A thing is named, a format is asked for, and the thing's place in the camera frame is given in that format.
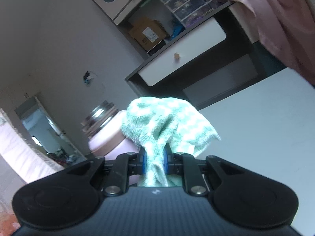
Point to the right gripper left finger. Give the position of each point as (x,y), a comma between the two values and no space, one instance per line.
(71,196)

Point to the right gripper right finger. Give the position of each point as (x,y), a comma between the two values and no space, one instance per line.
(244,198)

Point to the pink insulated bottle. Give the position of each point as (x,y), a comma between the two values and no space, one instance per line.
(103,127)

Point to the green white fluffy cloth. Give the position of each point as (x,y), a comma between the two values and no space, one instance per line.
(154,123)

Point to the grey desk with drawer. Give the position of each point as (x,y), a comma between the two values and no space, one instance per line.
(206,63)

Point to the pink curtain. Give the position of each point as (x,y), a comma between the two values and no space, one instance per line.
(285,28)

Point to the cardboard box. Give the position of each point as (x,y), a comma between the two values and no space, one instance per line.
(148,33)

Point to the wall socket with plug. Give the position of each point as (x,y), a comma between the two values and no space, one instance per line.
(87,78)

